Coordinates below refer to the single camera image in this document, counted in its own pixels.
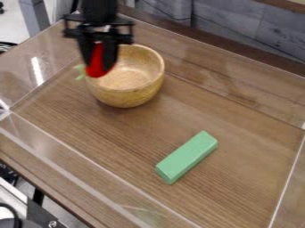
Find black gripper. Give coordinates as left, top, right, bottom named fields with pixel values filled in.
left=63, top=14, right=136, bottom=71

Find red plush fruit green leaf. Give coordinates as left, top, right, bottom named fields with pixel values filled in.
left=74, top=43, right=107, bottom=81

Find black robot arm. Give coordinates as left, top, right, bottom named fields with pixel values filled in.
left=63, top=0, right=136, bottom=77

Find wooden bowl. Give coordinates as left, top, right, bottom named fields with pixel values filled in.
left=86, top=45, right=165, bottom=108

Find green rectangular block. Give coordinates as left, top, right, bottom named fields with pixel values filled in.
left=156, top=131, right=218, bottom=184

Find clear acrylic corner bracket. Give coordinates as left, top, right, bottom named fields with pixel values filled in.
left=74, top=11, right=119, bottom=47

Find clear acrylic tray enclosure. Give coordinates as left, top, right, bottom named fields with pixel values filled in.
left=0, top=15, right=305, bottom=228

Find black metal base bracket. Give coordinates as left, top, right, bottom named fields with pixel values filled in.
left=27, top=199, right=69, bottom=228

